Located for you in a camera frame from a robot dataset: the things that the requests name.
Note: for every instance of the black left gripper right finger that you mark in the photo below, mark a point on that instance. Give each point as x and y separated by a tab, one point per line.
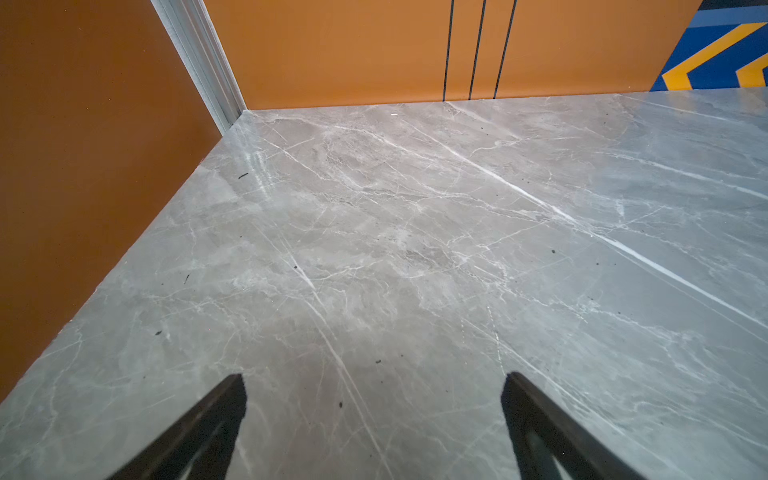
547	441

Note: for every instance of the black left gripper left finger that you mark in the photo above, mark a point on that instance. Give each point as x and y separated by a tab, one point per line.
200	444

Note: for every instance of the aluminium corner post left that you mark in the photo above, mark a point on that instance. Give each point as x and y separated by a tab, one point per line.
193	34

